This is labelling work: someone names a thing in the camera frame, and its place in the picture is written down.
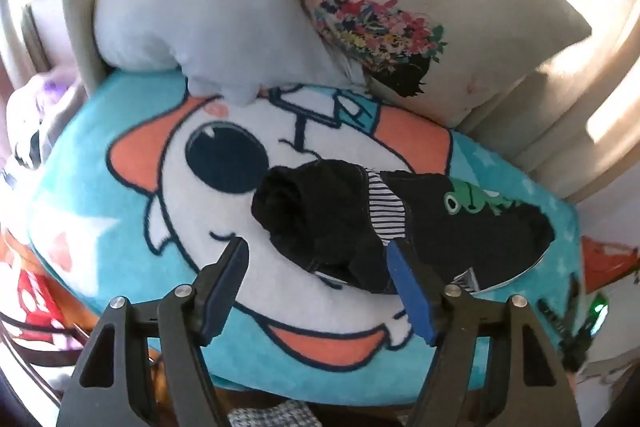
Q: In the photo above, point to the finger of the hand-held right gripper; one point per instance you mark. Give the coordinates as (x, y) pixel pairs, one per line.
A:
(554, 319)

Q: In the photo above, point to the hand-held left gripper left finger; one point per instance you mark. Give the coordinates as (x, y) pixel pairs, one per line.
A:
(227, 294)

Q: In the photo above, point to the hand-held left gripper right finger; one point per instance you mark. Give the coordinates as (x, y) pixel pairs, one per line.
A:
(411, 294)

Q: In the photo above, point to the black pants with striped lining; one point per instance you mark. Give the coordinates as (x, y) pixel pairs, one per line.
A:
(330, 217)

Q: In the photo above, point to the orange red cloth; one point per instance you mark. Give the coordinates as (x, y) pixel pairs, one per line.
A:
(607, 259)

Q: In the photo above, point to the grey checkered cloth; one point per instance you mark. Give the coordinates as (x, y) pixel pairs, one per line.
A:
(272, 414)

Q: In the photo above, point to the turquoise cartoon face blanket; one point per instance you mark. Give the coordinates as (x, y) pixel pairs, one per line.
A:
(150, 167)

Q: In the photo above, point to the red white spotted cloth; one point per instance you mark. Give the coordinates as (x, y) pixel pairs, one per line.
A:
(42, 302)

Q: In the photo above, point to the purple white cloth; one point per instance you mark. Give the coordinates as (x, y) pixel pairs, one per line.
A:
(45, 107)

